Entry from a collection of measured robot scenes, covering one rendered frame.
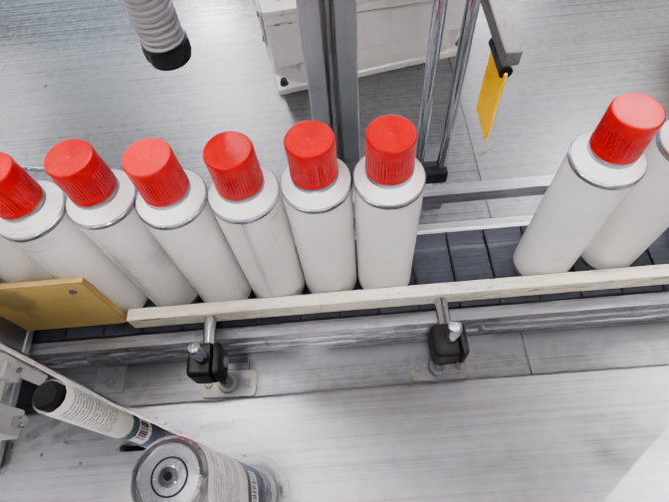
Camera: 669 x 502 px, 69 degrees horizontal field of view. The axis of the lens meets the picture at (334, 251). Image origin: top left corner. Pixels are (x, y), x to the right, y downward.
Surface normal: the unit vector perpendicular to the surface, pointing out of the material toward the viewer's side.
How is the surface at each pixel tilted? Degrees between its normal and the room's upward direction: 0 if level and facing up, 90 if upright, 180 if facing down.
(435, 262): 0
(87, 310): 90
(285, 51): 90
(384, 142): 2
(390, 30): 90
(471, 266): 0
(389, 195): 41
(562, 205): 90
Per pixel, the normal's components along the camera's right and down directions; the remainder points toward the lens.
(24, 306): 0.06, 0.87
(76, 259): 0.70, 0.60
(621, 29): -0.07, -0.48
